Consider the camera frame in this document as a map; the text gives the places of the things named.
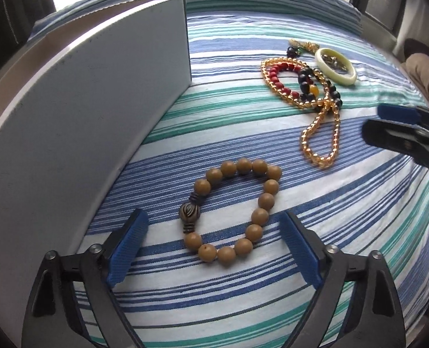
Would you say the dark bead bracelet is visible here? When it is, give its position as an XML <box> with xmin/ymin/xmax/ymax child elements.
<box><xmin>297</xmin><ymin>66</ymin><xmax>343</xmax><ymax>112</ymax></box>

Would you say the small metal ornament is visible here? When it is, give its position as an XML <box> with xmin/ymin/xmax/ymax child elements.
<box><xmin>325</xmin><ymin>55</ymin><xmax>346</xmax><ymax>72</ymax></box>

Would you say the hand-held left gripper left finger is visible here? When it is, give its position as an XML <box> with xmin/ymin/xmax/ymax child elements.
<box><xmin>21</xmin><ymin>208</ymin><xmax>150</xmax><ymax>348</ymax></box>

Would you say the gold chain jewelry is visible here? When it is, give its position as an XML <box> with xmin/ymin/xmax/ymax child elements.
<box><xmin>289</xmin><ymin>39</ymin><xmax>322</xmax><ymax>57</ymax></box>

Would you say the grey white jewelry box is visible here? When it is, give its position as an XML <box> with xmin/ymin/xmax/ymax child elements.
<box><xmin>0</xmin><ymin>0</ymin><xmax>194</xmax><ymax>338</ymax></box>

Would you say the amber bead necklace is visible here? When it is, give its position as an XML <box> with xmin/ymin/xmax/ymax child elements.
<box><xmin>261</xmin><ymin>58</ymin><xmax>343</xmax><ymax>170</ymax></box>

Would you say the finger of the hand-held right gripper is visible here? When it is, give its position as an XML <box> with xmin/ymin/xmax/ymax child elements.
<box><xmin>361</xmin><ymin>118</ymin><xmax>429</xmax><ymax>184</ymax></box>
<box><xmin>377</xmin><ymin>104</ymin><xmax>429</xmax><ymax>133</ymax></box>

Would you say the pale jade bangle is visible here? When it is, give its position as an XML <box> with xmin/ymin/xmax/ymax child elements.
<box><xmin>315</xmin><ymin>48</ymin><xmax>358</xmax><ymax>87</ymax></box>

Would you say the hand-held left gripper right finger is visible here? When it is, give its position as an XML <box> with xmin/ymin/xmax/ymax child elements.
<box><xmin>280</xmin><ymin>210</ymin><xmax>407</xmax><ymax>348</ymax></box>

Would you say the brown wooden bead bracelet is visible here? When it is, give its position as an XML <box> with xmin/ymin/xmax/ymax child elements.
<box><xmin>179</xmin><ymin>157</ymin><xmax>283</xmax><ymax>267</ymax></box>

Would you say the blue green striped bedsheet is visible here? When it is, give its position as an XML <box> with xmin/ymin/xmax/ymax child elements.
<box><xmin>29</xmin><ymin>0</ymin><xmax>429</xmax><ymax>348</ymax></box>

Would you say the beige cushion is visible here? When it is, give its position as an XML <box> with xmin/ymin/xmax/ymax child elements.
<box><xmin>405</xmin><ymin>52</ymin><xmax>429</xmax><ymax>112</ymax></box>

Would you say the red bead bracelet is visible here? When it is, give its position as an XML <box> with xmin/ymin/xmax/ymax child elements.
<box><xmin>267</xmin><ymin>62</ymin><xmax>314</xmax><ymax>99</ymax></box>

